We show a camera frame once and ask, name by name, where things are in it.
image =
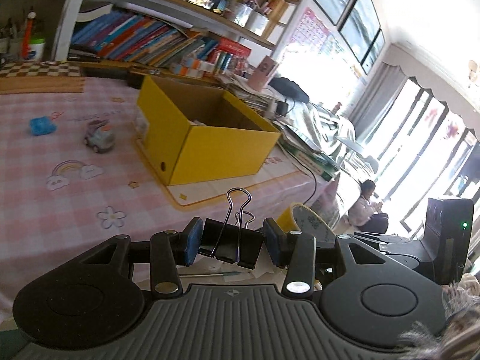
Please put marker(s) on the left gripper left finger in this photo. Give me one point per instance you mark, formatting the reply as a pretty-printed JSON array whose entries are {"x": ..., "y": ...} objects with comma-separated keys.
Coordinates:
[{"x": 169, "y": 249}]

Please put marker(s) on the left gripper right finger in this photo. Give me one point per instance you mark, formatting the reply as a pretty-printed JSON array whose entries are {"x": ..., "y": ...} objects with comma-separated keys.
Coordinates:
[{"x": 296, "y": 252}]

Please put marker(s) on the black binder clip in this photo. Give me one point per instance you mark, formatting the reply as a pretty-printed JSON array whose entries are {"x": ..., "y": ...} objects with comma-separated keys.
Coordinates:
[{"x": 230, "y": 241}]

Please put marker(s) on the yellow tape roll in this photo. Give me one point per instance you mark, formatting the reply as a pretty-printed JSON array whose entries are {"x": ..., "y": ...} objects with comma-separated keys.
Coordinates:
[{"x": 299, "y": 217}]

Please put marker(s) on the sitting child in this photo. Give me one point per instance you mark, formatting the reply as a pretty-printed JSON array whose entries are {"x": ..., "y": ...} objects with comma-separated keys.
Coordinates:
[{"x": 366, "y": 215}]

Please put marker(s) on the stack of papers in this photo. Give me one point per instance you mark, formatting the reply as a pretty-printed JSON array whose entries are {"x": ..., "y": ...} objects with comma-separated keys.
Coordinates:
[{"x": 308, "y": 131}]

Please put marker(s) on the yellow cardboard box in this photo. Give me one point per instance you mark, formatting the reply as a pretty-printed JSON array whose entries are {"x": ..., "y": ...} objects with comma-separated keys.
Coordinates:
[{"x": 193, "y": 133}]

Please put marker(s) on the pink checkered tablecloth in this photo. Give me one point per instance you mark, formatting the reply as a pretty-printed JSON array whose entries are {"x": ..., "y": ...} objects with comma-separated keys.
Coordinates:
[{"x": 59, "y": 198}]

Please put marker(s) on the toy car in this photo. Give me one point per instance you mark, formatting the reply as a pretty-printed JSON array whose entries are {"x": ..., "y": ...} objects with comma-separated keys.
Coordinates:
[{"x": 99, "y": 136}]

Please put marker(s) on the pink pen holder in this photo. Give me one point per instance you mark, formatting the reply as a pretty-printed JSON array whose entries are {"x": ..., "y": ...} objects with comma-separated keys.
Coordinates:
[{"x": 263, "y": 74}]

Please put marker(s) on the blue small toy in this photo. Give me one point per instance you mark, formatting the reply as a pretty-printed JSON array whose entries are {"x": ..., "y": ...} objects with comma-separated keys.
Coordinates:
[{"x": 42, "y": 126}]

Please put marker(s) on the orange white box lower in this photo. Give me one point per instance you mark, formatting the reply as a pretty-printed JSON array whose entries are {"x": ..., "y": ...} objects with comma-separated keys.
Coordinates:
[{"x": 177, "y": 69}]

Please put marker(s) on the orange white box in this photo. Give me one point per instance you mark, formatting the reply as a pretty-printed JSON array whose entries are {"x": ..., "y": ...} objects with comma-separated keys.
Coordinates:
[
  {"x": 177, "y": 69},
  {"x": 201, "y": 65}
]

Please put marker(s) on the orange white box upper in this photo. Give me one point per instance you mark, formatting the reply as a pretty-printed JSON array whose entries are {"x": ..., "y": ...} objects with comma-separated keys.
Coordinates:
[{"x": 201, "y": 65}]

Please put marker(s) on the black stapler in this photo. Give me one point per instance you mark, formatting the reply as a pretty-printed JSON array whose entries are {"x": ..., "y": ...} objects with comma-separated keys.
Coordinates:
[{"x": 79, "y": 53}]

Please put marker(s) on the wooden chess board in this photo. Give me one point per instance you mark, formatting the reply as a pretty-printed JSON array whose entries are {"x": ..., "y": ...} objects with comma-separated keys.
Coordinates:
[{"x": 41, "y": 77}]

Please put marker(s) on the row of books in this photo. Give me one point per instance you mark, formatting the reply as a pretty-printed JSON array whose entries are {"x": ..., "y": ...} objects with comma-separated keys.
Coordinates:
[{"x": 125, "y": 36}]

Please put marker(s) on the white green jar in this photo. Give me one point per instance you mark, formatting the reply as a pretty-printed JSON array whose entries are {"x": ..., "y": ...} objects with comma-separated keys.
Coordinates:
[{"x": 36, "y": 49}]

